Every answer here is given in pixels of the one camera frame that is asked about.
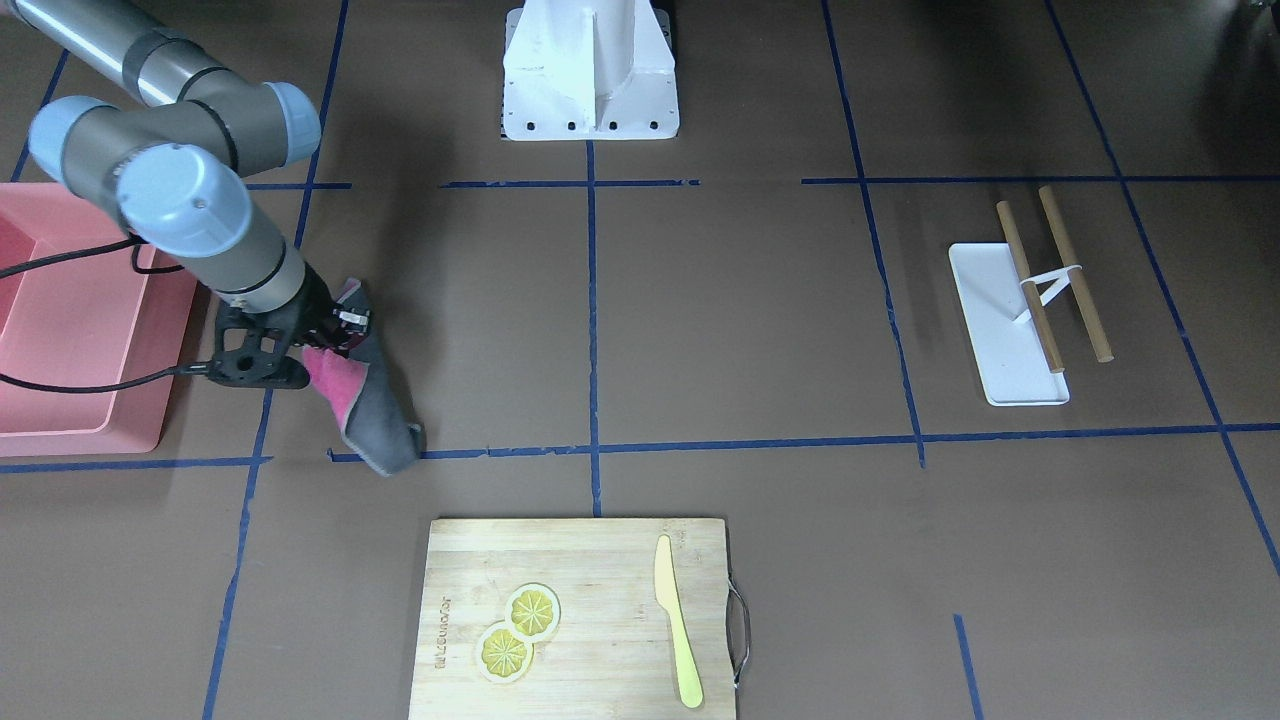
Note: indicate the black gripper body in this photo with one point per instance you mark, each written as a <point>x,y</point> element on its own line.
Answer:
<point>312,312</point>

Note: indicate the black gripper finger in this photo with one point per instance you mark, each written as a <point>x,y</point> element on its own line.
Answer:
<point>342,329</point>

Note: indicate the pink grey cleaning cloth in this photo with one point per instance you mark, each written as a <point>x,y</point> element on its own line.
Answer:
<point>370,418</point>

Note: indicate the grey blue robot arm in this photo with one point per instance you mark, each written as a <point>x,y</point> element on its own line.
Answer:
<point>173,171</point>

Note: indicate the pink plastic bin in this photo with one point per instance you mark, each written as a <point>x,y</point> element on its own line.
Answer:
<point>83,325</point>

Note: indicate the lemon slice near board edge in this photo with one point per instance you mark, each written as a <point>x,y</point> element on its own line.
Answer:
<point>533,612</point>

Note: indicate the lemon slice near board centre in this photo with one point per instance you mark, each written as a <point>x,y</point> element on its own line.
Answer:
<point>501,656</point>

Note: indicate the yellow plastic knife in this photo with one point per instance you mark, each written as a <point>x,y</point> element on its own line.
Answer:
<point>666,593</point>

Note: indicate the bamboo cutting board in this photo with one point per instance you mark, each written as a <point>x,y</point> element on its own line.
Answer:
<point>611,657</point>

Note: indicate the white tray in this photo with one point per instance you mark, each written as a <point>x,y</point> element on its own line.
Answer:
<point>1006,347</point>

